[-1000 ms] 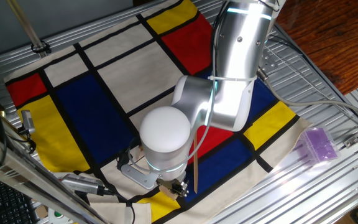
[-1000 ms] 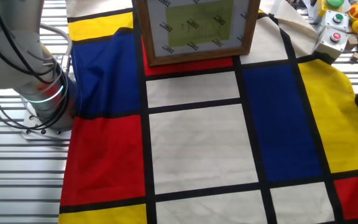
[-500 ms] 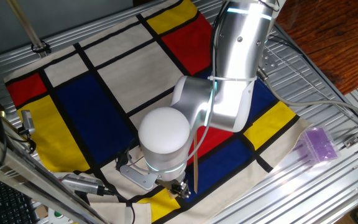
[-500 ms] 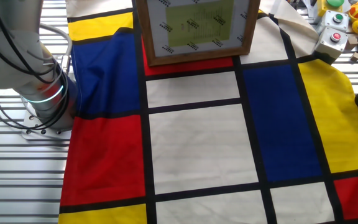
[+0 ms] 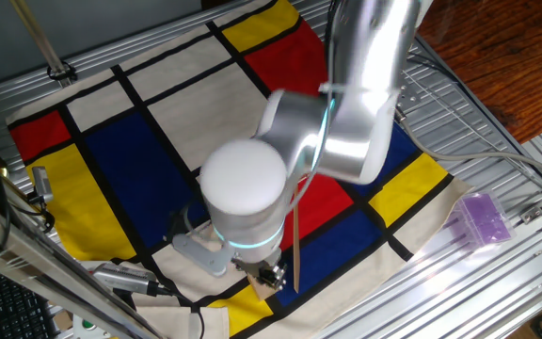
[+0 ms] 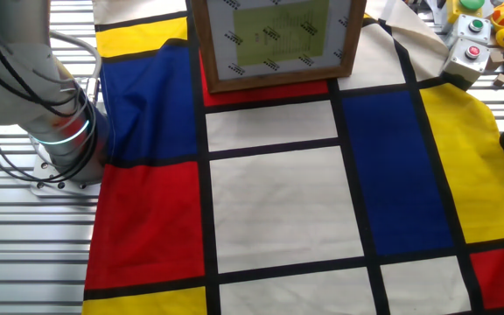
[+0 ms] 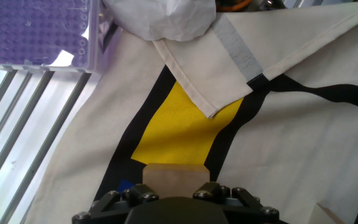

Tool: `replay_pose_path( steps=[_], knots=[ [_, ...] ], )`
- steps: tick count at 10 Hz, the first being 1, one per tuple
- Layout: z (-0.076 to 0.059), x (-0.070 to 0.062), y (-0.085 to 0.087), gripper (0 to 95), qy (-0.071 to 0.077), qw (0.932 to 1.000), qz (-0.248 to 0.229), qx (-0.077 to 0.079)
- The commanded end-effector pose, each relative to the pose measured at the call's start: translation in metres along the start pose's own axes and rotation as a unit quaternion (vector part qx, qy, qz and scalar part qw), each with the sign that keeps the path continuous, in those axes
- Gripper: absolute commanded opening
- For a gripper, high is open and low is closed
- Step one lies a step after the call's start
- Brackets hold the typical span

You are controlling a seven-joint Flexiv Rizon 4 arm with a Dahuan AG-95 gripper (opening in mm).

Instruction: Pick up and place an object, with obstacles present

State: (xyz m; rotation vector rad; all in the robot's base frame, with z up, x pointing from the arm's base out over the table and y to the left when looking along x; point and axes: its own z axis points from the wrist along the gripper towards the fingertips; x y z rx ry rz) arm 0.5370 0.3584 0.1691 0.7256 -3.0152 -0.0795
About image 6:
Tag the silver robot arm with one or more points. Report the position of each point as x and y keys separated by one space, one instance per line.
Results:
x=11 y=79

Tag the colour block patterned cloth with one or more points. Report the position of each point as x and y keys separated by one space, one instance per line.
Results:
x=278 y=210

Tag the grey box with red button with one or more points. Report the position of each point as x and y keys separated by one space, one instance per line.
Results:
x=471 y=57

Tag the grey box with green button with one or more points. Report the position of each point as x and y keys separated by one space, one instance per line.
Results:
x=475 y=27

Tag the tiny wooden cube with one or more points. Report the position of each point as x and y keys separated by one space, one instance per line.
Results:
x=500 y=80

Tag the small wooden block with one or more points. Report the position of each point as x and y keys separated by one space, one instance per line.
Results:
x=495 y=60

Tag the yellow box with green button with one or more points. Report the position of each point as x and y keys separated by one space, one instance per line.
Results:
x=471 y=4

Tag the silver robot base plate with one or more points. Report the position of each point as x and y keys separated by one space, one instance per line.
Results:
x=88 y=190

